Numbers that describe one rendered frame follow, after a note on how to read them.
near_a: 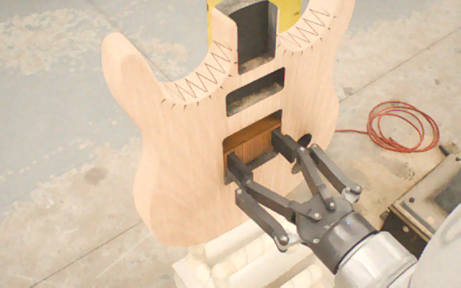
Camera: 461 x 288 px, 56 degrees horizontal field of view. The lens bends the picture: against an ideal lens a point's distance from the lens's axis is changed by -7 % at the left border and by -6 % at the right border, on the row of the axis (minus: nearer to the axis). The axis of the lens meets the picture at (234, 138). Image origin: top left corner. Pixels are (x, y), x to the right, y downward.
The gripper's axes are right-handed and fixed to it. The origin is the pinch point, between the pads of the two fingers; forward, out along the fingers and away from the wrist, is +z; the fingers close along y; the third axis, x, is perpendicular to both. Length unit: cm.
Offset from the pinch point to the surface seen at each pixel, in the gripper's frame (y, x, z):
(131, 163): 18, -144, 128
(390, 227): 97, -137, 14
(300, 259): 9.2, -35.8, -5.0
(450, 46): 258, -145, 91
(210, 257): -5.4, -35.7, 6.3
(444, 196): 110, -110, 3
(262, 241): 1.3, -24.8, -1.6
